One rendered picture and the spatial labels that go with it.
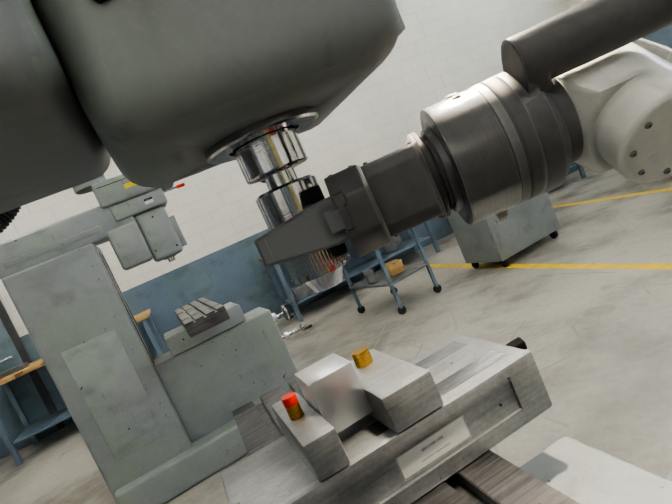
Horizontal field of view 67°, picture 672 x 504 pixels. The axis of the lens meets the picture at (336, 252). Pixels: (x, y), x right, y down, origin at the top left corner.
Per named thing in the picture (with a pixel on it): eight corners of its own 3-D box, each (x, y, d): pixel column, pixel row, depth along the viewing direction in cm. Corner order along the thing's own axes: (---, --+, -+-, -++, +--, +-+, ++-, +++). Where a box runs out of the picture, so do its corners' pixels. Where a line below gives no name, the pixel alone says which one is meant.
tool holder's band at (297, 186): (257, 213, 38) (251, 201, 38) (312, 190, 39) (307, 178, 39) (263, 208, 34) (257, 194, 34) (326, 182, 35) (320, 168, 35)
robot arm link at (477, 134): (324, 160, 42) (457, 98, 41) (371, 263, 43) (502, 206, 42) (308, 149, 30) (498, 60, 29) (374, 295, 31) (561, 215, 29)
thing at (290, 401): (302, 410, 55) (292, 390, 54) (306, 414, 53) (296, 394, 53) (289, 418, 54) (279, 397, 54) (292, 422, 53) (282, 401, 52)
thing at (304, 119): (303, 134, 41) (299, 125, 41) (334, 102, 33) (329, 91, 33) (205, 172, 39) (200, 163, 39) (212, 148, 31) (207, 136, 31)
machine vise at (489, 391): (475, 378, 70) (445, 306, 69) (554, 406, 56) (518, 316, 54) (244, 523, 59) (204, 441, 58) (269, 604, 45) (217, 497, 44)
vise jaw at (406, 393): (384, 375, 65) (372, 347, 65) (445, 404, 51) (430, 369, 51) (345, 398, 64) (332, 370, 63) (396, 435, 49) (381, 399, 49)
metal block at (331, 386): (353, 397, 59) (333, 352, 59) (373, 411, 53) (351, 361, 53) (315, 420, 58) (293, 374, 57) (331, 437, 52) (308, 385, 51)
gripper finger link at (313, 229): (251, 231, 35) (333, 194, 34) (271, 273, 35) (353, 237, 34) (246, 234, 33) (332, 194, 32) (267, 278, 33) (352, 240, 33)
